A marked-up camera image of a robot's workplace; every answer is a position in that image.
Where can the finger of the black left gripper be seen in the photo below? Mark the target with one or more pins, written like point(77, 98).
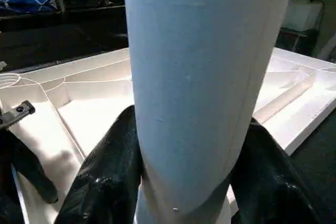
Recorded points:
point(34, 169)

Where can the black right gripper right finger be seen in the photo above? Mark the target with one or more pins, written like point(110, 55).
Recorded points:
point(278, 187)

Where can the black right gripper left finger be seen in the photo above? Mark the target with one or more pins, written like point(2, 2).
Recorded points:
point(105, 182)

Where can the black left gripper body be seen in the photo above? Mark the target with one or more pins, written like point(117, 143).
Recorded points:
point(13, 116)

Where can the white plastic table top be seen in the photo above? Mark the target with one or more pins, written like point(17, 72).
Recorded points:
point(94, 108)

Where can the white plastic table leg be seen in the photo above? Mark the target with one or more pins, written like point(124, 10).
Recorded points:
point(210, 77)

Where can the black work mat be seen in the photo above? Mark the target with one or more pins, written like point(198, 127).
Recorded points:
point(63, 40)

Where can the white drawer unit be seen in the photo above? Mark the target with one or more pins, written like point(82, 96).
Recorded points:
point(304, 15)

